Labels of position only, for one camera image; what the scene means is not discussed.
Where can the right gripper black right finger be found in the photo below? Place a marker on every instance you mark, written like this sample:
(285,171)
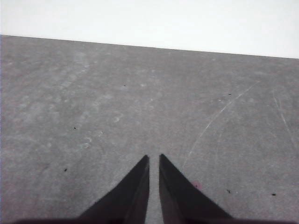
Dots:
(177,198)

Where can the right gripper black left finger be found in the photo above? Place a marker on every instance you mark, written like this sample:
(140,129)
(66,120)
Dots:
(130,196)

